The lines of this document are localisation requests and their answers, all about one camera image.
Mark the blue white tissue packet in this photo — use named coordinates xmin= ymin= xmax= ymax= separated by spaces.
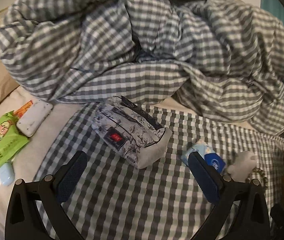
xmin=181 ymin=139 xmax=226 ymax=174

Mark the floral tissue pack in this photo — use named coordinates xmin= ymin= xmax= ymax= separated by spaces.
xmin=91 ymin=96 xmax=172 ymax=170

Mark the light blue earbuds case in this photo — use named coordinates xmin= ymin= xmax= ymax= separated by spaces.
xmin=0 ymin=162 xmax=15 ymax=186

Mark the green snack bag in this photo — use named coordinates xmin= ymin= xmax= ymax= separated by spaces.
xmin=0 ymin=111 xmax=29 ymax=167

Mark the grey checked bed sheet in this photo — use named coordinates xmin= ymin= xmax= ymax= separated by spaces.
xmin=35 ymin=103 xmax=284 ymax=239

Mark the white rectangular device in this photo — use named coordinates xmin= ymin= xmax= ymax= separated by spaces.
xmin=16 ymin=100 xmax=53 ymax=137

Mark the orange packet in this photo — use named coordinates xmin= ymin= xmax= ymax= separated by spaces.
xmin=14 ymin=100 xmax=33 ymax=119

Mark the grey checked duvet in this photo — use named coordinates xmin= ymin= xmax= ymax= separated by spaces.
xmin=0 ymin=0 xmax=284 ymax=135

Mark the beaded bracelet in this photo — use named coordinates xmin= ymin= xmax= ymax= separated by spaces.
xmin=246 ymin=167 xmax=269 ymax=193

